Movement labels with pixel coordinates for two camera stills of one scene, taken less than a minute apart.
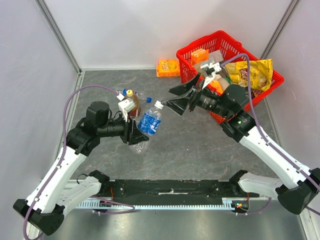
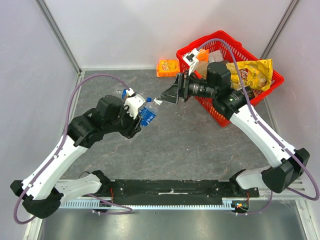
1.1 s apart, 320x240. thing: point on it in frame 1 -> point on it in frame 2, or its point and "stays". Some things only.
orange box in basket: (199, 55) stays
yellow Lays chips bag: (261, 72) stays
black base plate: (172, 191) stays
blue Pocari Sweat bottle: (148, 124) -> (147, 113)
